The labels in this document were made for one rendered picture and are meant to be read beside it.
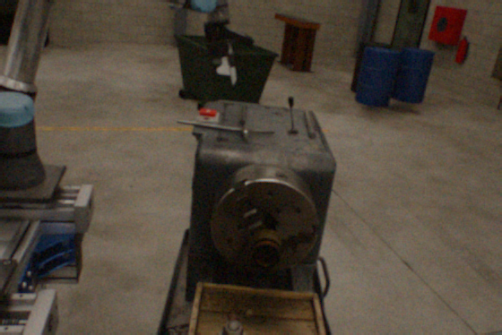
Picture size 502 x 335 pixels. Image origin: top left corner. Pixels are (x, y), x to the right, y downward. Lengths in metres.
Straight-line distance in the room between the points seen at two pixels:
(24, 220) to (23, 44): 0.48
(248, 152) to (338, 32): 11.29
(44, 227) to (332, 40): 11.57
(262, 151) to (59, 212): 0.62
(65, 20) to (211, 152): 9.88
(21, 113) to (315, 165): 0.85
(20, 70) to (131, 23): 9.80
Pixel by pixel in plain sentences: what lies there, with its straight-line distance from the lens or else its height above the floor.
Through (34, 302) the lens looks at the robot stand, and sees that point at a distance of 1.04.
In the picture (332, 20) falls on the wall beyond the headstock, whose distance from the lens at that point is 12.50.
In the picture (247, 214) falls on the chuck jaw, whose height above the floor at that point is 1.15.
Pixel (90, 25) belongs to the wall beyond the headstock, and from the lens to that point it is 11.17.
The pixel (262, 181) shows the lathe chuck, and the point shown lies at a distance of 1.27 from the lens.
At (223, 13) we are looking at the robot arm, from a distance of 1.53.
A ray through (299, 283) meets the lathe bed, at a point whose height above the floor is 0.87.
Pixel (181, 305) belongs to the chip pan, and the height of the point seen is 0.54.
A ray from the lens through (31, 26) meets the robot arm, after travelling 1.41.
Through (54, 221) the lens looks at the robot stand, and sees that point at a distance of 1.40.
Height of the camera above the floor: 1.76
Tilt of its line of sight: 24 degrees down
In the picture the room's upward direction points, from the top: 7 degrees clockwise
